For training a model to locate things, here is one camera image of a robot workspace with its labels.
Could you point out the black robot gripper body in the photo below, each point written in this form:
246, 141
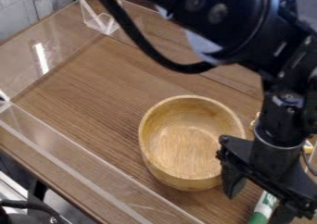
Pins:
270, 161

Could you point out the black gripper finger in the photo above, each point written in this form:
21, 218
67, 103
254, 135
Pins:
233, 180
284, 214

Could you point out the green Expo marker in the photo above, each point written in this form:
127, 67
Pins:
263, 209

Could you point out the brown wooden bowl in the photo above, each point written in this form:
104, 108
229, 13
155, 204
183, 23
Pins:
178, 138

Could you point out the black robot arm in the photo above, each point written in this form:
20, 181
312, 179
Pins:
259, 34

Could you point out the yellow blue fish toy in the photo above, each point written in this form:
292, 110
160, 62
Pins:
308, 146

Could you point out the black table leg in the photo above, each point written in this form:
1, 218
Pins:
39, 189

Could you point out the clear acrylic corner bracket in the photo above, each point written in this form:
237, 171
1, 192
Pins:
100, 22

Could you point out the clear acrylic tray wall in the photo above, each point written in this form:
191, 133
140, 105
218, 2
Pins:
78, 89

